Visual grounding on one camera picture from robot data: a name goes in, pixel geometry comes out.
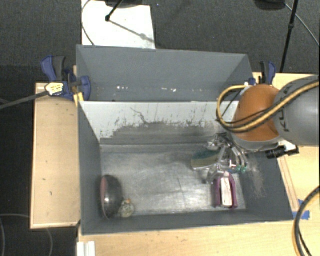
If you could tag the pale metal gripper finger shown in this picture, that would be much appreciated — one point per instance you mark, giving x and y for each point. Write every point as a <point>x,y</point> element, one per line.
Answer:
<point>214,176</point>
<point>205,169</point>

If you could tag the grey metal bin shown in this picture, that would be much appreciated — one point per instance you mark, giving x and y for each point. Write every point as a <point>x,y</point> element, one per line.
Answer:
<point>160,175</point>

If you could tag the green and yellow sponge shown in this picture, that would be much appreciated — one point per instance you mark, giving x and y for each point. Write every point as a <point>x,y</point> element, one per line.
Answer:
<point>203,157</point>

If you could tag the pale wood board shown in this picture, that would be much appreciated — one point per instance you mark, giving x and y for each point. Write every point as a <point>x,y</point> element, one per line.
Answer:
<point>56,160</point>

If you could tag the dark glossy bowl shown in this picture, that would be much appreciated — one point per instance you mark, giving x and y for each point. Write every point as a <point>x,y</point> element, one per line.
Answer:
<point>111,196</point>

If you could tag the black cylinder on white bracket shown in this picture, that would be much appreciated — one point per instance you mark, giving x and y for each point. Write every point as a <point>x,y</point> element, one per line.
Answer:
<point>278,151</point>

